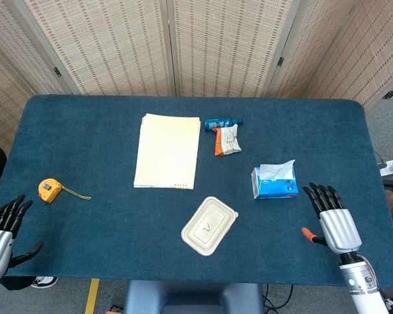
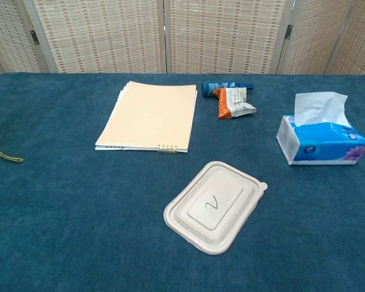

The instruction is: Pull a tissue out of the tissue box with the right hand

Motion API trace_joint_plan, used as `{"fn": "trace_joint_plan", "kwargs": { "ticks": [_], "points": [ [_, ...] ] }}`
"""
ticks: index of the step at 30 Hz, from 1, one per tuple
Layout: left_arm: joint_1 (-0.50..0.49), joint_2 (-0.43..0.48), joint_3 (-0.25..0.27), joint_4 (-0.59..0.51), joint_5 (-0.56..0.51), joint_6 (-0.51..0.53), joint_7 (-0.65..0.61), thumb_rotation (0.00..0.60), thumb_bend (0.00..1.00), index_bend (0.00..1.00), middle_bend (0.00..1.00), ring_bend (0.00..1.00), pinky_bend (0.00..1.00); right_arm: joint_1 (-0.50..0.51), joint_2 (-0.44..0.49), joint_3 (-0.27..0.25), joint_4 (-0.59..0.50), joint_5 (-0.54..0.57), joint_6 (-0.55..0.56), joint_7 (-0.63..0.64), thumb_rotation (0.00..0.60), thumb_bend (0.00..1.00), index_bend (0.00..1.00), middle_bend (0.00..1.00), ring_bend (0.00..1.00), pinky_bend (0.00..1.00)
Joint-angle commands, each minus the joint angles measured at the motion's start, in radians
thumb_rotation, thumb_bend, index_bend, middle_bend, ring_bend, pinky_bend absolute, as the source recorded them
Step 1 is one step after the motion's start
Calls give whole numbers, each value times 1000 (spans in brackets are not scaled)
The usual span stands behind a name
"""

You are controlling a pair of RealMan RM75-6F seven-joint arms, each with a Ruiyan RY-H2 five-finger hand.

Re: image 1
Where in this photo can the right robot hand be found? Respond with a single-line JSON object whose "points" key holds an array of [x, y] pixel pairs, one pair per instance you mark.
{"points": [[339, 230]]}

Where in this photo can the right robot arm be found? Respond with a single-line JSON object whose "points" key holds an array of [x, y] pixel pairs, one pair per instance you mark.
{"points": [[362, 281]]}

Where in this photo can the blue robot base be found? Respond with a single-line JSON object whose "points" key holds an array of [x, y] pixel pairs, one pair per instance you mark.
{"points": [[193, 298]]}

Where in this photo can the blue tissue box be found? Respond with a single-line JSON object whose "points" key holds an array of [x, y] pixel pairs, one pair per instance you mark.
{"points": [[274, 187]]}

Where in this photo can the white tissue sheet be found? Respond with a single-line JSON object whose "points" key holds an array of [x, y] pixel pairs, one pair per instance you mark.
{"points": [[279, 170]]}

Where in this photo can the black white sneaker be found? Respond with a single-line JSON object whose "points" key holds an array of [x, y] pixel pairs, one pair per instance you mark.
{"points": [[45, 281]]}

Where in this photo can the yellow tape measure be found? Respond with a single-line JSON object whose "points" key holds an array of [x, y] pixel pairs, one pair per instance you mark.
{"points": [[49, 190]]}

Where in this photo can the beige lidded food container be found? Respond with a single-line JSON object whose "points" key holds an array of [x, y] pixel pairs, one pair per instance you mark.
{"points": [[209, 226]]}

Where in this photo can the orange white snack packet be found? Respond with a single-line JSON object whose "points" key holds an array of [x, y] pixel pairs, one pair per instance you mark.
{"points": [[227, 141]]}

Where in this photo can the blue felt table mat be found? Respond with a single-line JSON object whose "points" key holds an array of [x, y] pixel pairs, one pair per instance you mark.
{"points": [[196, 193]]}

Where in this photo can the cream spiral notebook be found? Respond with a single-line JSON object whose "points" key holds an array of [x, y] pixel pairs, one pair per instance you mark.
{"points": [[167, 152]]}

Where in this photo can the woven folding screen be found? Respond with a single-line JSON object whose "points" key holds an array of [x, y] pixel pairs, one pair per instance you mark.
{"points": [[196, 45]]}

